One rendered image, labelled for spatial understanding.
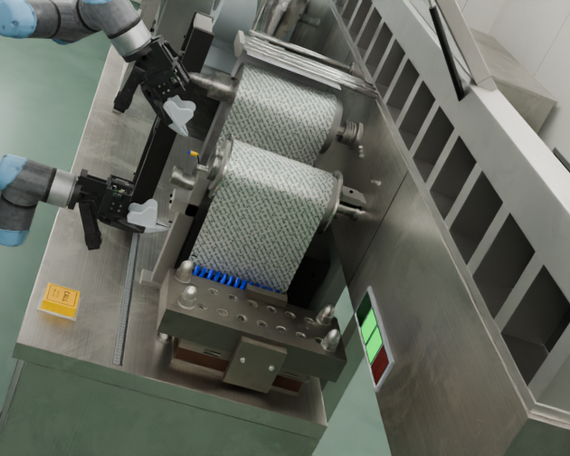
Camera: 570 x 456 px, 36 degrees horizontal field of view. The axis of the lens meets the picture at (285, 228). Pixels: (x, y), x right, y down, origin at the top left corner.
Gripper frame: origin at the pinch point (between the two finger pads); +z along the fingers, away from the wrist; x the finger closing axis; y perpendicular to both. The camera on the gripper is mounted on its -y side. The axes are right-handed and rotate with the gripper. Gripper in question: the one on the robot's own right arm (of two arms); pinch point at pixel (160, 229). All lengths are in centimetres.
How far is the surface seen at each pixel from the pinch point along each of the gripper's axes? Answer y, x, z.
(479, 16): -9, 556, 259
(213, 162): 17.6, 2.8, 5.6
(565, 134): -30, 356, 273
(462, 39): 63, -14, 36
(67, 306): -16.6, -13.1, -13.9
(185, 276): -4.4, -8.4, 7.2
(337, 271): 2.5, 1.6, 41.1
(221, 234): 3.4, -0.2, 12.5
